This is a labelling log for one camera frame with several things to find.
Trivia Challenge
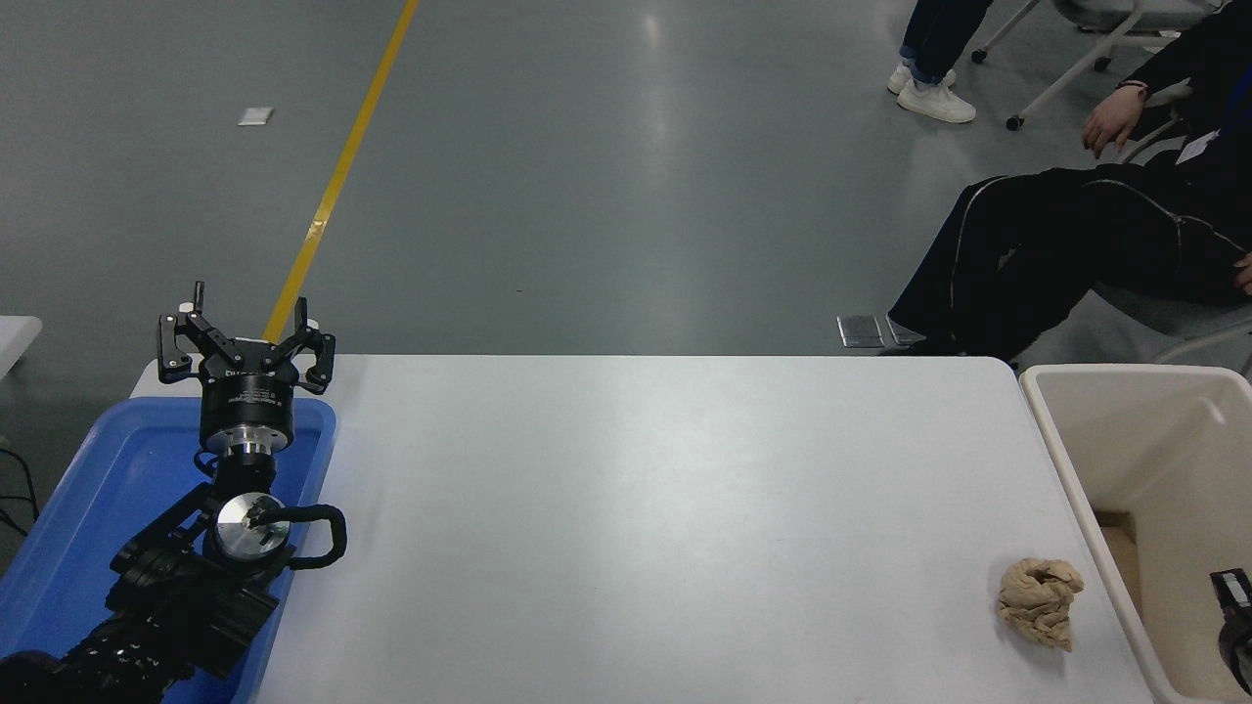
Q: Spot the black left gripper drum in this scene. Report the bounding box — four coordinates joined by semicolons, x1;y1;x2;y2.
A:
200;340;298;455

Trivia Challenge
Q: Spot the standing person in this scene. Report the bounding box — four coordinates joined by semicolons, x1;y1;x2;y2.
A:
887;0;995;124

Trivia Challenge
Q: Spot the thin black cable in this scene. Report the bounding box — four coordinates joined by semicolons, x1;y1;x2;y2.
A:
0;437;41;537

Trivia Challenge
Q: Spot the large pale plastic bin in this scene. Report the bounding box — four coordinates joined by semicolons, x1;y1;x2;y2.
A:
1019;364;1252;703

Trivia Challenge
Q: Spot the blue plastic tray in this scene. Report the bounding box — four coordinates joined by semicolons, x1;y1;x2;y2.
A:
0;396;338;704

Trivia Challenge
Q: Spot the small white side table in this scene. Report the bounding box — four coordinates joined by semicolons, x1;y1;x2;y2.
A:
0;316;43;380

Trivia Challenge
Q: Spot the brown cardboard piece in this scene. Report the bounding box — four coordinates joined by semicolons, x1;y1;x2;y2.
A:
1094;510;1143;619

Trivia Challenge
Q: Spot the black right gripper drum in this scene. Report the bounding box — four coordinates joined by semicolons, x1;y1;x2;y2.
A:
1218;618;1252;697

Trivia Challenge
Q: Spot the seated person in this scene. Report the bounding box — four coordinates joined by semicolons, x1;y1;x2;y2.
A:
880;0;1252;359

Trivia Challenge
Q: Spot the tan paper ball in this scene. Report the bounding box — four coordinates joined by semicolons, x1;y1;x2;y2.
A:
997;557;1085;653

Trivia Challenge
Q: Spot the grey seat white frame chair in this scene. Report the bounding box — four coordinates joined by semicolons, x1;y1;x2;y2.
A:
1091;83;1252;377

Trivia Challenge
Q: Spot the seated person's right hand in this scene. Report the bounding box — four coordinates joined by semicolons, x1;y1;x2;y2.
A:
1083;86;1147;157

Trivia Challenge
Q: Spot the white frame wheeled chair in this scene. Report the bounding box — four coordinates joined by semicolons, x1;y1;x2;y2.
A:
971;0;1235;132

